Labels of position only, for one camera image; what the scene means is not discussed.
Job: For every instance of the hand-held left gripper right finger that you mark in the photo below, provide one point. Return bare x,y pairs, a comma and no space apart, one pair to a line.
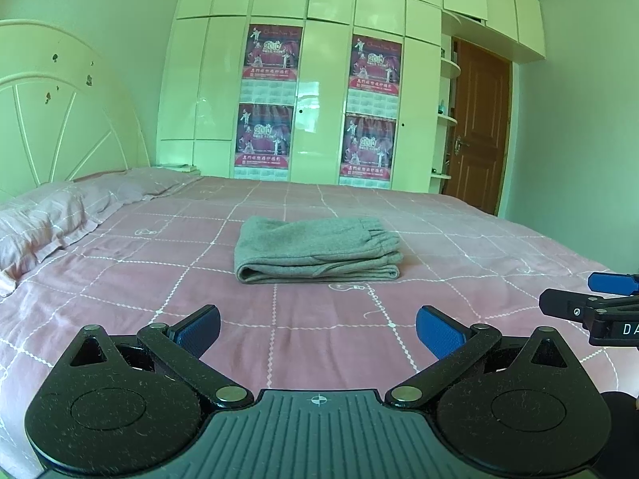
439,332

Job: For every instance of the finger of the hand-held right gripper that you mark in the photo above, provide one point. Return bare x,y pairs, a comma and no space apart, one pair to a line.
616,283
561,304

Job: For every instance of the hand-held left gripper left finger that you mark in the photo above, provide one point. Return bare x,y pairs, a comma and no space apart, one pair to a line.
199,330

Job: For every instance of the grey pants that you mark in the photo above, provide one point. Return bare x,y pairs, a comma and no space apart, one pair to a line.
309,244

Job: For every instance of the pink checked bed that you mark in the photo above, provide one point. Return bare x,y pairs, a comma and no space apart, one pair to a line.
150,279

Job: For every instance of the pink checked pillow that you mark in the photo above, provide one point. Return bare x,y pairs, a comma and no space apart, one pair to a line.
145,184
45,224

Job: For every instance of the white bedside table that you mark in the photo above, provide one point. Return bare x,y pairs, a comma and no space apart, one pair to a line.
177,168

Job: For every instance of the red calendar poster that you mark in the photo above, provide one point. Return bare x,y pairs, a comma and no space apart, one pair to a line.
368,147
272,55
375,67
264,134

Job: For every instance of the brown wooden door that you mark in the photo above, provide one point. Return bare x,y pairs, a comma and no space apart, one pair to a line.
479,110

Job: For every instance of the white bed headboard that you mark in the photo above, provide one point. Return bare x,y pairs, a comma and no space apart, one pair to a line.
65,110

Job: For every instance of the white corner shelf unit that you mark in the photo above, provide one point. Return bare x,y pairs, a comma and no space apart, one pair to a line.
448,67

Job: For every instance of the white glossy wardrobe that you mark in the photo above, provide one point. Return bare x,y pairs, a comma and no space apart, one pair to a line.
324,60

